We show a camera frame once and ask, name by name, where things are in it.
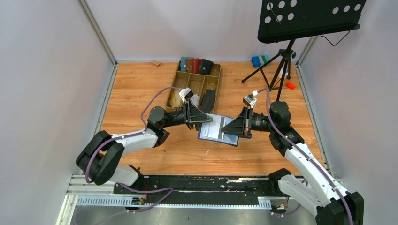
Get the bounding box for dark blue card holder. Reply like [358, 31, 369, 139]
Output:
[198, 113, 239, 147]

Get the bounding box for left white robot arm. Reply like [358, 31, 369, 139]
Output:
[76, 100, 213, 186]

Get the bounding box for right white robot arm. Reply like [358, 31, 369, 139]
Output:
[222, 101, 364, 225]

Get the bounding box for white cards pile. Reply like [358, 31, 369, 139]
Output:
[191, 94, 200, 106]

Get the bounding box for black cards pile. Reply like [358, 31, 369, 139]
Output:
[200, 89, 216, 113]

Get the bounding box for white card in holder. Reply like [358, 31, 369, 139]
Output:
[199, 113, 233, 140]

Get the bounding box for gold cards pile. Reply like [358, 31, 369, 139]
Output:
[169, 90, 182, 108]

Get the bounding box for black card holder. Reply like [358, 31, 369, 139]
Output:
[198, 59, 214, 75]

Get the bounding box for teal card holder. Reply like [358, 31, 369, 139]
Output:
[180, 56, 193, 72]

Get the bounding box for red card holder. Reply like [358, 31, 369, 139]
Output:
[192, 58, 202, 74]

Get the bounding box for brown card holder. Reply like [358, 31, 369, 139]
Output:
[185, 58, 194, 73]

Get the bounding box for red block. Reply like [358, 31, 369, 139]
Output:
[285, 82, 296, 90]

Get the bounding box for woven wicker tray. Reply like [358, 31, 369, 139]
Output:
[172, 63, 222, 113]

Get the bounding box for blue green block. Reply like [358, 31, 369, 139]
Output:
[251, 55, 270, 68]

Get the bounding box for small wooden block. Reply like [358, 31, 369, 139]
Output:
[152, 60, 161, 67]

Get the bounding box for black music stand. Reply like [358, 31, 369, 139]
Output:
[241, 0, 366, 99]

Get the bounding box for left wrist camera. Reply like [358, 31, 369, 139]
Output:
[178, 87, 194, 104]

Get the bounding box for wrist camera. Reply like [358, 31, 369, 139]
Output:
[178, 87, 194, 104]
[243, 90, 258, 109]

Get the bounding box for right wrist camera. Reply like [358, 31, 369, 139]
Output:
[243, 90, 258, 109]

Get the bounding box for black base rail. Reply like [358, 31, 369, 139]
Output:
[131, 175, 288, 202]

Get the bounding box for white slotted cable duct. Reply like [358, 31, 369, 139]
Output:
[76, 192, 271, 210]

